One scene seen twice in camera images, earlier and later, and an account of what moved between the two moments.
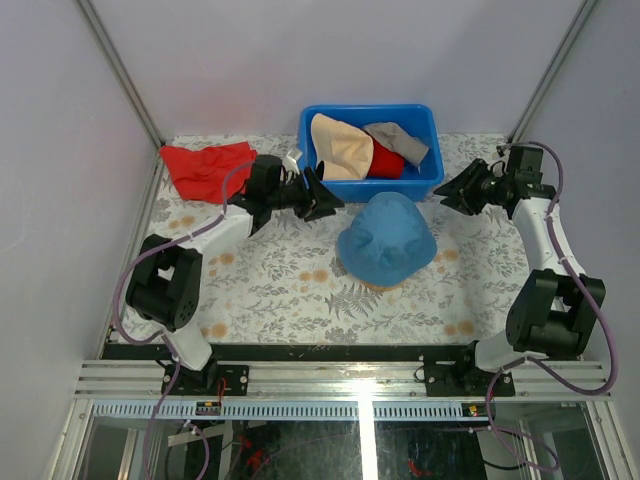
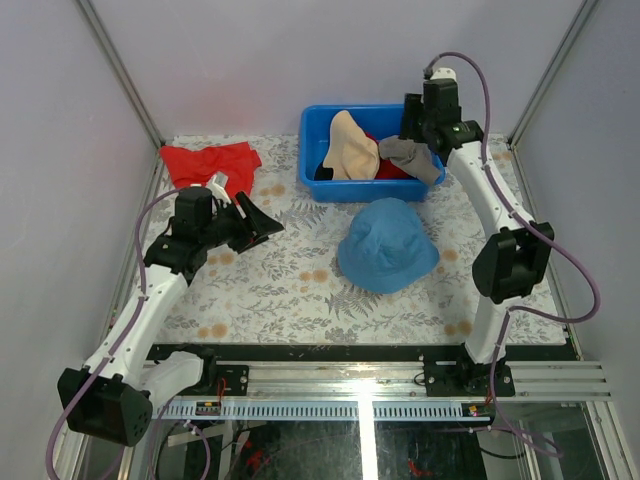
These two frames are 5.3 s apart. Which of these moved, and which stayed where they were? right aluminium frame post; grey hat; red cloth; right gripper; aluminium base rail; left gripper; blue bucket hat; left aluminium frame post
Moved: left gripper; right gripper; blue bucket hat; grey hat
Stayed: red cloth; right aluminium frame post; aluminium base rail; left aluminium frame post
